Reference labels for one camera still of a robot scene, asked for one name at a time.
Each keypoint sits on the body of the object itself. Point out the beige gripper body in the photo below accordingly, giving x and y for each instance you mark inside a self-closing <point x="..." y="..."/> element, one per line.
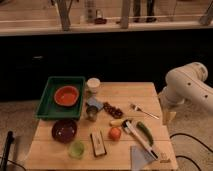
<point x="168" y="116"/>

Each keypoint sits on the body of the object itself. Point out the red orange apple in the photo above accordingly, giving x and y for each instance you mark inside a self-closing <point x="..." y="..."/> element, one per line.
<point x="114" y="133"/>

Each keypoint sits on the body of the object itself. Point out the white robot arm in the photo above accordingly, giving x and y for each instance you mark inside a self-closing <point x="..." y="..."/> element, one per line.
<point x="185" y="83"/>

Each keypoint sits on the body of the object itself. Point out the metal cup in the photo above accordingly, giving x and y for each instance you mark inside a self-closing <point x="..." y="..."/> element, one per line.
<point x="92" y="113"/>

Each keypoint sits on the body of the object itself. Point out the white paper cup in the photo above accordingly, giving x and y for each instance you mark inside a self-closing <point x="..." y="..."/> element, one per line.
<point x="93" y="85"/>

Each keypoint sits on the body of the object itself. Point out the small green cup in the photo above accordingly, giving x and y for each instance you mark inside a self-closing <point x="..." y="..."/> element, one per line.
<point x="76" y="149"/>

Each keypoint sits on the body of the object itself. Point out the green chili pepper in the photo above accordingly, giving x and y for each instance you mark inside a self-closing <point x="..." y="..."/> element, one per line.
<point x="142" y="127"/>

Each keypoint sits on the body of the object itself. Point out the small wooden block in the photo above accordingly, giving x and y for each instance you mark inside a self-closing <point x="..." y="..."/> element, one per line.
<point x="164" y="158"/>

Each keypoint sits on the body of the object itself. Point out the grey folded napkin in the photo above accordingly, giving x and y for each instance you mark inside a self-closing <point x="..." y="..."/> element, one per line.
<point x="139" y="158"/>

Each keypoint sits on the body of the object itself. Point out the dark grape bunch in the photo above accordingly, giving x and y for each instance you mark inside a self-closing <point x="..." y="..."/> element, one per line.
<point x="112" y="110"/>

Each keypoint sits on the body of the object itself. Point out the yellow banana piece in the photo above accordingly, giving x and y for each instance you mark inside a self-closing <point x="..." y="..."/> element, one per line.
<point x="116" y="122"/>

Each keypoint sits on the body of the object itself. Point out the blue cloth piece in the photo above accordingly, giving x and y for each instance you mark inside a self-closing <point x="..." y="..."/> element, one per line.
<point x="94" y="102"/>

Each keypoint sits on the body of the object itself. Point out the orange bowl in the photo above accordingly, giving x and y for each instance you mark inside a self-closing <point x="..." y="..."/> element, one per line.
<point x="66" y="96"/>

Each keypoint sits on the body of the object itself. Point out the dark red bowl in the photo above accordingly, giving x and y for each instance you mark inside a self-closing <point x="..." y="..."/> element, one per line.
<point x="64" y="131"/>

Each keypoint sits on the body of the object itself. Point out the green plastic tray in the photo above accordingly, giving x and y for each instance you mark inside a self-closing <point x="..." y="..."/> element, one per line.
<point x="49" y="110"/>

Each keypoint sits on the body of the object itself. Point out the black stand pole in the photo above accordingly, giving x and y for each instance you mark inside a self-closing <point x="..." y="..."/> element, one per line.
<point x="8" y="142"/>

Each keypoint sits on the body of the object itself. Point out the white handled knife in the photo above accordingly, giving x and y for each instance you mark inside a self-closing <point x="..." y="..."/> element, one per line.
<point x="129" y="128"/>

